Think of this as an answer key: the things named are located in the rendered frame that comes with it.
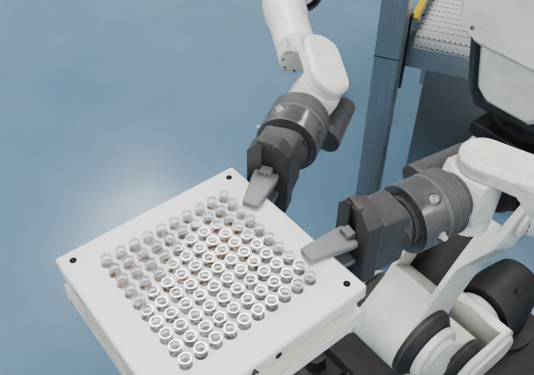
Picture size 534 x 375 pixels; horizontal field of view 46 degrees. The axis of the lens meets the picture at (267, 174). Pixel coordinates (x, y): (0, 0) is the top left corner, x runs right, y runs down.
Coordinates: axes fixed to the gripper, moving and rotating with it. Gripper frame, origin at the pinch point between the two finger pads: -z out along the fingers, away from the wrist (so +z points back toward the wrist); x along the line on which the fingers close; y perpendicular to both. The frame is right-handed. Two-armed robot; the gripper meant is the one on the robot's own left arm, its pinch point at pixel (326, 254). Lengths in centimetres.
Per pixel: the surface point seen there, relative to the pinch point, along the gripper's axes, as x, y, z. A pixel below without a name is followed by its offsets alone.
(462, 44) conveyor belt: 20, 51, 76
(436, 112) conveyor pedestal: 49, 61, 84
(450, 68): 28, 53, 76
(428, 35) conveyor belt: 20, 58, 71
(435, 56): 26, 57, 74
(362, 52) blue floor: 99, 161, 141
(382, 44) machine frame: 20, 59, 59
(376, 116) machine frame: 40, 59, 60
